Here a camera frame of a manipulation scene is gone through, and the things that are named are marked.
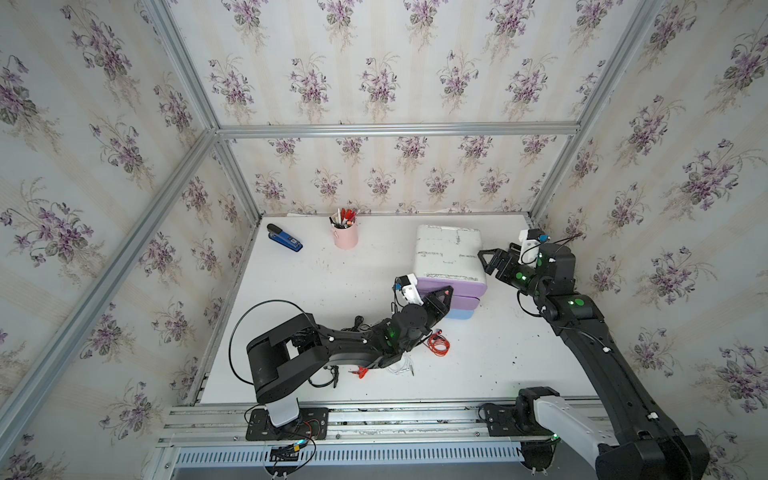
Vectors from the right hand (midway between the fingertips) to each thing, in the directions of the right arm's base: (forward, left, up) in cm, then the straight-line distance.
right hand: (493, 258), depth 77 cm
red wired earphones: (-23, +34, -23) cm, 47 cm away
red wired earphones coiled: (-14, +13, -24) cm, 30 cm away
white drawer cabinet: (+3, +11, -2) cm, 11 cm away
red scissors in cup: (+28, +43, -13) cm, 53 cm away
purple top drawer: (-6, +8, -5) cm, 11 cm away
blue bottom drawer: (-6, +5, -21) cm, 22 cm away
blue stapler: (+26, +70, -21) cm, 78 cm away
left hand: (-8, +9, -5) cm, 13 cm away
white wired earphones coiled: (-19, +22, -24) cm, 37 cm away
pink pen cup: (+23, +44, -20) cm, 53 cm away
